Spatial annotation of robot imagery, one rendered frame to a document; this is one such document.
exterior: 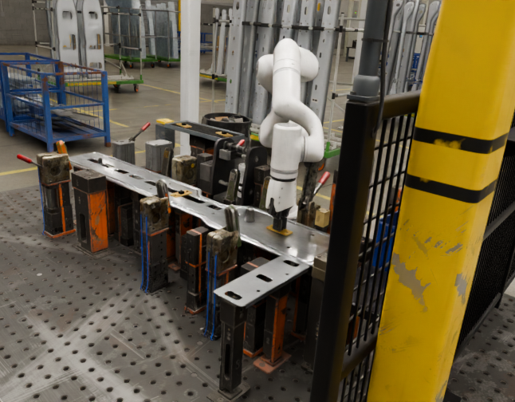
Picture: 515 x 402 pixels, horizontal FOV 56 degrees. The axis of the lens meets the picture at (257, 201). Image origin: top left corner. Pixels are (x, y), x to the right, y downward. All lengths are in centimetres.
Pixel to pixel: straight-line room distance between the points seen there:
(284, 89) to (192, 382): 89
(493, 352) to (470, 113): 119
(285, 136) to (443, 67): 81
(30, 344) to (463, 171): 131
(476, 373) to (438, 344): 87
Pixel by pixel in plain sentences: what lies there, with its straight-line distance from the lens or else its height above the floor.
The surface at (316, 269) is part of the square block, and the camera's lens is 129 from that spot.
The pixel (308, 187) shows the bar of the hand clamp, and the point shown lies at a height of 112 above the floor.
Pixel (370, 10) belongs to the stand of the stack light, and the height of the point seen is 164.
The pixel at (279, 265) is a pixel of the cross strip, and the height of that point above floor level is 100.
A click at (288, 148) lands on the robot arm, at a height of 128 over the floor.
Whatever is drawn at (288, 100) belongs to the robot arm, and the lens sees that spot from 150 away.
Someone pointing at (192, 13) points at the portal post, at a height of 166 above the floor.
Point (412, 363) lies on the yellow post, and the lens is 80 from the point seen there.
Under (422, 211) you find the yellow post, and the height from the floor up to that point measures 140.
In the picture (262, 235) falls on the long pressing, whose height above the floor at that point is 100.
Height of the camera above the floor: 163
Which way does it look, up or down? 20 degrees down
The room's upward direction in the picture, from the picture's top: 4 degrees clockwise
